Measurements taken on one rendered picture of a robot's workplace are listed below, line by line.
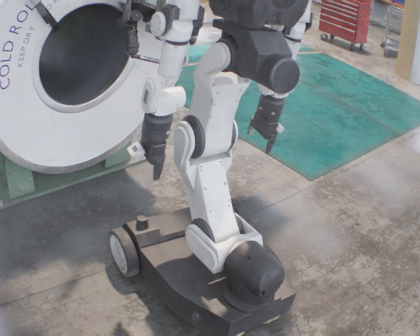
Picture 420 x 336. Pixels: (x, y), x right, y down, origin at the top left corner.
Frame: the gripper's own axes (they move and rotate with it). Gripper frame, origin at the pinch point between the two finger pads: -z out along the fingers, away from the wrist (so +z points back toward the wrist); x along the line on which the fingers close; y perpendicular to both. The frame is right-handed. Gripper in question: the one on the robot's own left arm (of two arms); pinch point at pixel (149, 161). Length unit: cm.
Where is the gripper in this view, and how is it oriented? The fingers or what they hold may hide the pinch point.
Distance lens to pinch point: 151.4
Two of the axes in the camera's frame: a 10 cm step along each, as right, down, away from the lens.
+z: 2.2, -7.4, -6.3
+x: -5.3, -6.3, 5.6
